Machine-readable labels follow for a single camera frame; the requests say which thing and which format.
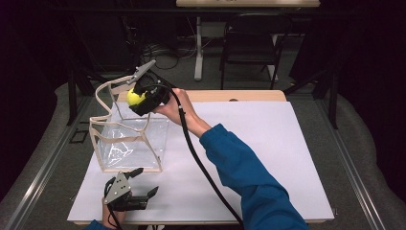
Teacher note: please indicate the person's left hand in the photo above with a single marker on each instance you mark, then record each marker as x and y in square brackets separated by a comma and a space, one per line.
[115, 218]

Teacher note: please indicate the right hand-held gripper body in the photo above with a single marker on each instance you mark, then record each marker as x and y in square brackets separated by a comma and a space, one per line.
[158, 94]

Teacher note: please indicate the yellow tennis ball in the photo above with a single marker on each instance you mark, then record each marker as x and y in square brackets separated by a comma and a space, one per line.
[135, 98]

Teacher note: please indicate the black chair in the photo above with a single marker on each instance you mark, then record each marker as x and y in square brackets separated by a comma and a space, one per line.
[249, 51]

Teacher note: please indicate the clear bag with beige trim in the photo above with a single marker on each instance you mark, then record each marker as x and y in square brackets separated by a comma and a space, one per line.
[127, 150]

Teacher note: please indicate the aluminium floor rail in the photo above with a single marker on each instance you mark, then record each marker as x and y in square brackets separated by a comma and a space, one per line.
[351, 166]
[41, 172]

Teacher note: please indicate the white desk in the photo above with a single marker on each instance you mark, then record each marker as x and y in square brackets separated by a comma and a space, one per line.
[198, 64]

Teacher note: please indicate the person's right hand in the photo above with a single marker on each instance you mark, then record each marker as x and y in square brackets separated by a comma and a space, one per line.
[178, 108]

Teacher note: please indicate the white table mat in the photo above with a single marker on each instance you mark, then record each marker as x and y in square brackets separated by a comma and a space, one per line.
[271, 143]

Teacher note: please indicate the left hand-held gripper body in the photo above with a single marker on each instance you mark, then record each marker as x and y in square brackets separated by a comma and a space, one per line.
[119, 191]

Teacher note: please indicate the black metal stand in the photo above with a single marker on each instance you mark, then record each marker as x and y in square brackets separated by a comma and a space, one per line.
[334, 102]
[72, 96]

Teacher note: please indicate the black square floor frame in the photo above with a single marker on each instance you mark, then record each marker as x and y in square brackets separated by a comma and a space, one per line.
[78, 136]

